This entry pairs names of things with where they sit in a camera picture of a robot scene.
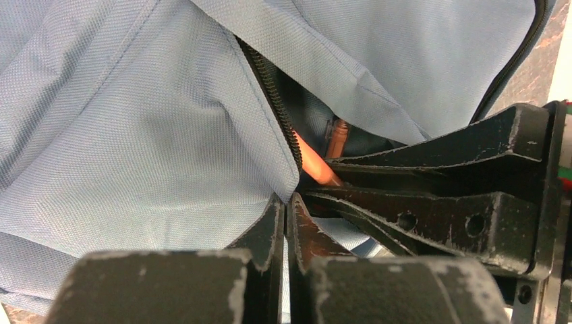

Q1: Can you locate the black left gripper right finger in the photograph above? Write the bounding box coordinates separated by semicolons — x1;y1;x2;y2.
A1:
287;194;509;323

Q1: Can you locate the orange pencil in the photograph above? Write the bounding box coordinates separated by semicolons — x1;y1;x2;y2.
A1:
294;132;343;186
325;119;351;159

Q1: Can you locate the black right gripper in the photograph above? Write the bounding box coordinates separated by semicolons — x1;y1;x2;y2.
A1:
302;101;569;323

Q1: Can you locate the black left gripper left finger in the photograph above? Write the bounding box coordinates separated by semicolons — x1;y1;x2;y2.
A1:
46;196;285;323

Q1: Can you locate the blue student backpack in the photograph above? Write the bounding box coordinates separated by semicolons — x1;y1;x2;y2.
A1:
1;1;554;315

